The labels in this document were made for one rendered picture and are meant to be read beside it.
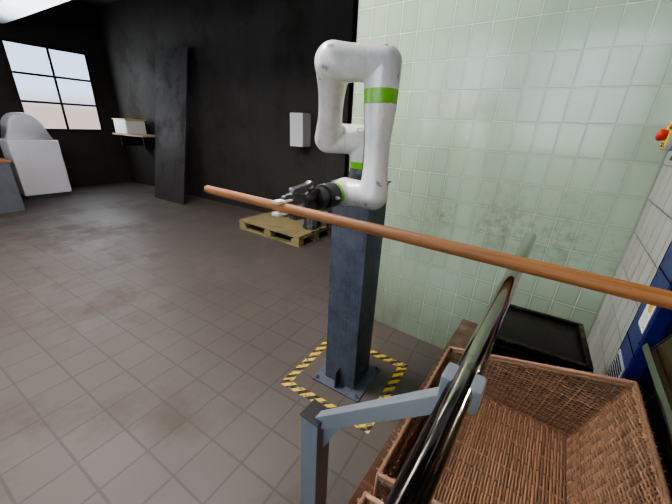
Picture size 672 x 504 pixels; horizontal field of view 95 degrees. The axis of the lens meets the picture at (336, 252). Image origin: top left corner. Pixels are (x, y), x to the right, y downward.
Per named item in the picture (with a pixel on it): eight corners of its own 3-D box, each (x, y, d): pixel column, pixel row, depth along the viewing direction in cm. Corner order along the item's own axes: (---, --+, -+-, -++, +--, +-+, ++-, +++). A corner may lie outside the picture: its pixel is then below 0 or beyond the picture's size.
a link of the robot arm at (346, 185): (340, 201, 132) (340, 175, 128) (366, 205, 125) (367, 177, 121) (320, 207, 121) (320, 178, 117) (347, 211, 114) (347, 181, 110)
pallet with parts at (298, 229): (335, 232, 452) (336, 210, 439) (301, 248, 387) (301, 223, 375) (275, 217, 508) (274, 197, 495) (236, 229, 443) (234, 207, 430)
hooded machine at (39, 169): (61, 189, 623) (39, 113, 570) (75, 194, 593) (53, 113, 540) (14, 195, 568) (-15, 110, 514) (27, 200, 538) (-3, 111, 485)
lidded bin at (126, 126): (148, 134, 630) (145, 119, 620) (127, 134, 598) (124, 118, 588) (135, 133, 653) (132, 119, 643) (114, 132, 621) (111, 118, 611)
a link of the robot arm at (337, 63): (315, 134, 148) (314, 27, 97) (348, 135, 149) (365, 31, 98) (314, 158, 145) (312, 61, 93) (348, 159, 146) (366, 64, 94)
